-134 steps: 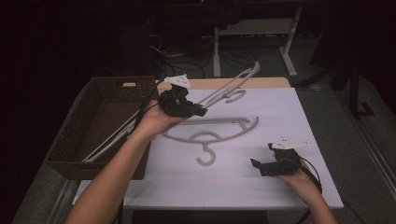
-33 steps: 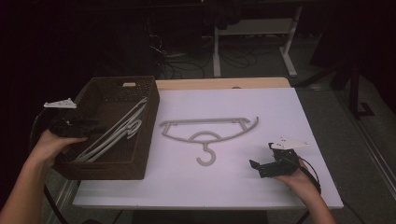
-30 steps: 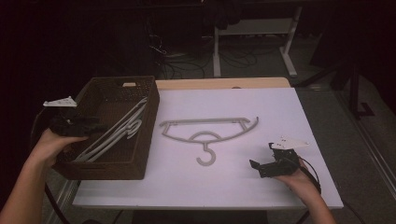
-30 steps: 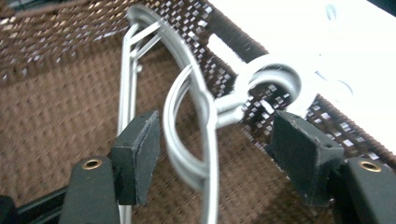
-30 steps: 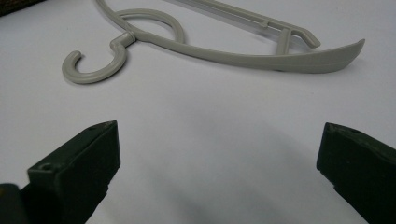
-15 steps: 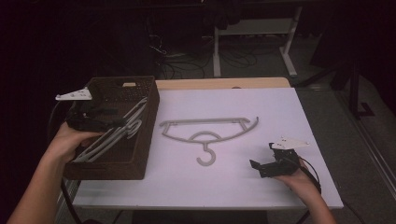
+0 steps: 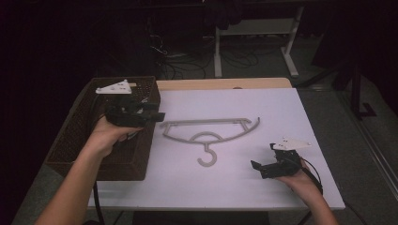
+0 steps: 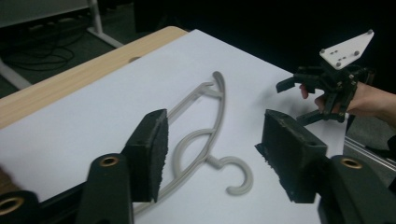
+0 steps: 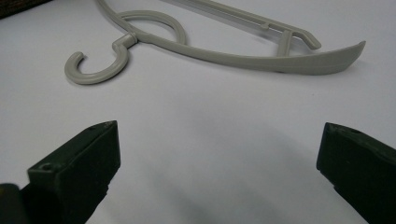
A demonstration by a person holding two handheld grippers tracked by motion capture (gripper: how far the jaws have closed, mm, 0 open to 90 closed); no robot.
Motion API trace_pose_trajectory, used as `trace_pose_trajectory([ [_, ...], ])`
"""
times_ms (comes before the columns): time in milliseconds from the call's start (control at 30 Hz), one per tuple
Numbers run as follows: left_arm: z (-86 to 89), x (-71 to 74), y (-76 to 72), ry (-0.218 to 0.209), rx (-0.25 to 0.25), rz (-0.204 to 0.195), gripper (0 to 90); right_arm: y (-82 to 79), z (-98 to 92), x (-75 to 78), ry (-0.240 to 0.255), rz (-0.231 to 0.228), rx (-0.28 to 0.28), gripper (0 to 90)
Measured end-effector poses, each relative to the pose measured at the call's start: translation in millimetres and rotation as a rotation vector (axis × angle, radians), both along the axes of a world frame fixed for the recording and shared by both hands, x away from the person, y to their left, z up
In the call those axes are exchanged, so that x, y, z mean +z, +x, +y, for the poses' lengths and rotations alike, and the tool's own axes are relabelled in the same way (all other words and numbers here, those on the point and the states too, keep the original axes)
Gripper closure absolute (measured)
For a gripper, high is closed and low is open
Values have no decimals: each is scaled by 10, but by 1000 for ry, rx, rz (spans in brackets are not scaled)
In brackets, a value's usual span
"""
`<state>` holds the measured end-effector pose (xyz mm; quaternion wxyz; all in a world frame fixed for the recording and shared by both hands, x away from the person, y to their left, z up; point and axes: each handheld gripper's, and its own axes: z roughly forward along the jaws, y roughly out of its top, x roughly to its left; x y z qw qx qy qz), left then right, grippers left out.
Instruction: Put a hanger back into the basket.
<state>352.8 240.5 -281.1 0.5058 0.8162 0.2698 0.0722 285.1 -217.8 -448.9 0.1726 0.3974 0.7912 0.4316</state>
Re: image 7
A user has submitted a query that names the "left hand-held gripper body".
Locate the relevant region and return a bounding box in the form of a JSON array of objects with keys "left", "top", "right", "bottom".
[{"left": 95, "top": 79, "right": 148, "bottom": 128}]

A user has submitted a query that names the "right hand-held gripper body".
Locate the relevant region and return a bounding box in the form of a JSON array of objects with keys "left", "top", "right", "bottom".
[{"left": 268, "top": 136, "right": 313, "bottom": 178}]

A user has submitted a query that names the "brown wicker basket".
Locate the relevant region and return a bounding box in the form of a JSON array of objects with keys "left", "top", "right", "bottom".
[{"left": 45, "top": 76, "right": 161, "bottom": 182}]

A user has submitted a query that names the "person's left hand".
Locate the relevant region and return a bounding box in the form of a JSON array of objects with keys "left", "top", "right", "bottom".
[{"left": 84, "top": 116, "right": 145, "bottom": 159}]

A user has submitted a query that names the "person's right hand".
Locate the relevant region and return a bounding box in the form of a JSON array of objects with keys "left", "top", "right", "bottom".
[{"left": 276, "top": 157, "right": 324, "bottom": 208}]

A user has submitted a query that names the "white board sheet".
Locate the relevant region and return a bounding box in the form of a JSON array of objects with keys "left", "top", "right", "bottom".
[{"left": 87, "top": 87, "right": 346, "bottom": 211}]

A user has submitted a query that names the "black metal stand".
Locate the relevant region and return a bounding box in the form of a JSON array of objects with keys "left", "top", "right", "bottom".
[{"left": 295, "top": 59, "right": 378, "bottom": 121}]

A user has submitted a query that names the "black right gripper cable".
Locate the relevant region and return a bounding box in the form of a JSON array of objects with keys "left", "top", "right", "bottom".
[{"left": 297, "top": 157, "right": 369, "bottom": 225}]

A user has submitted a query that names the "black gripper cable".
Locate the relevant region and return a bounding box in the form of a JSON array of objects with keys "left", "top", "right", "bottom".
[
  {"left": 297, "top": 157, "right": 369, "bottom": 225},
  {"left": 92, "top": 181, "right": 106, "bottom": 225}
]

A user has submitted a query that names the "tangle of black floor cables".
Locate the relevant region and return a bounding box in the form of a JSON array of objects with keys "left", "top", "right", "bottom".
[{"left": 146, "top": 27, "right": 270, "bottom": 81}]

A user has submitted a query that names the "white metal desk frame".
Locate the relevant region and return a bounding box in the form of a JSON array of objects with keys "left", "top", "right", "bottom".
[{"left": 213, "top": 5, "right": 305, "bottom": 79}]

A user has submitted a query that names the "grey floor rail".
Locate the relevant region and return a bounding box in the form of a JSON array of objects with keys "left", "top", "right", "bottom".
[{"left": 339, "top": 90, "right": 398, "bottom": 201}]

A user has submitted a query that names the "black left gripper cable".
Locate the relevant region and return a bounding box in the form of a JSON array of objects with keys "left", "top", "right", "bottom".
[{"left": 92, "top": 181, "right": 106, "bottom": 225}]

